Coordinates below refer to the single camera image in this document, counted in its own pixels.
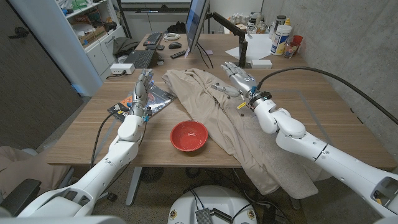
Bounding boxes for flat white box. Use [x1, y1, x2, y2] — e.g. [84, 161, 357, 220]
[250, 58, 273, 70]

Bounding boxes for dark lidded bottle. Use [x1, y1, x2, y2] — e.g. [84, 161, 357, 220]
[273, 15, 287, 32]

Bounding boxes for person's beige trousers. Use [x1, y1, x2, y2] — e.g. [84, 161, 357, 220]
[0, 146, 71, 200]

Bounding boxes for white shelf cabinet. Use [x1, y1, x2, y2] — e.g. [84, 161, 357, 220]
[9, 0, 127, 97]

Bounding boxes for black remote control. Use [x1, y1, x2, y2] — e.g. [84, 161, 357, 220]
[170, 49, 189, 60]

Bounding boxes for white paper sheet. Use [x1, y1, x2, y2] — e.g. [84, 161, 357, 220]
[224, 33, 274, 62]

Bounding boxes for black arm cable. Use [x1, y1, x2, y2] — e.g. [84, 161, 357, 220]
[89, 110, 132, 169]
[256, 66, 398, 126]

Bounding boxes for coiled white cable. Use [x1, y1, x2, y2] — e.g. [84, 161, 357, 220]
[162, 32, 182, 42]

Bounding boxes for beige coat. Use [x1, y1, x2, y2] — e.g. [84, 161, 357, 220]
[162, 68, 332, 200]

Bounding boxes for white wipes canister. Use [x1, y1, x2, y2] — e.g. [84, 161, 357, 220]
[270, 24, 292, 57]

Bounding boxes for white power box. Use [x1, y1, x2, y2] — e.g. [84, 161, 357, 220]
[109, 63, 136, 75]

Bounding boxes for clear glass cup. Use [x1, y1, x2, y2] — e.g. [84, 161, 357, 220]
[283, 42, 299, 59]

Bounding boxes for black chair armrest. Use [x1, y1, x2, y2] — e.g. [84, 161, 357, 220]
[0, 178, 42, 215]

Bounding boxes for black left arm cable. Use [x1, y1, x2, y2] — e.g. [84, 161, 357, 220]
[89, 110, 132, 169]

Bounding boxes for black bag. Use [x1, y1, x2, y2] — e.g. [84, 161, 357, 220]
[167, 21, 187, 34]

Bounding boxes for cardboard box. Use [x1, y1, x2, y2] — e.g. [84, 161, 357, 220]
[77, 26, 108, 47]

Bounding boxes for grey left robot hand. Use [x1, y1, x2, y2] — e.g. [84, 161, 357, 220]
[129, 68, 155, 118]

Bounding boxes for red bowl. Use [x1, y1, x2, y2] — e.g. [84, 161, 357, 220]
[170, 120, 209, 152]

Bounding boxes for olive green jacket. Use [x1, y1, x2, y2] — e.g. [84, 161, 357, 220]
[112, 36, 140, 58]

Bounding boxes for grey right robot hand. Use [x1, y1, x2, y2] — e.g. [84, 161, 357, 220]
[211, 61, 271, 108]

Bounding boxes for white table leg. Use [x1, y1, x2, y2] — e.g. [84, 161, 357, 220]
[125, 166, 143, 207]

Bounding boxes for black door handle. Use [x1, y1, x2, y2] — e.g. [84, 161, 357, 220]
[8, 26, 30, 40]

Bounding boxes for computer monitor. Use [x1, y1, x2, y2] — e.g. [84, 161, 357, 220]
[185, 0, 211, 54]

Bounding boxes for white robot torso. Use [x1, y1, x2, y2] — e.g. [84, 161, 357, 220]
[167, 185, 259, 224]

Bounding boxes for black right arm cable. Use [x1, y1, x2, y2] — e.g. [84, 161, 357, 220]
[256, 66, 398, 126]

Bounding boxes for black keyboard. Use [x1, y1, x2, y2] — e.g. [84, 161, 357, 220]
[142, 32, 164, 47]
[123, 49, 159, 70]

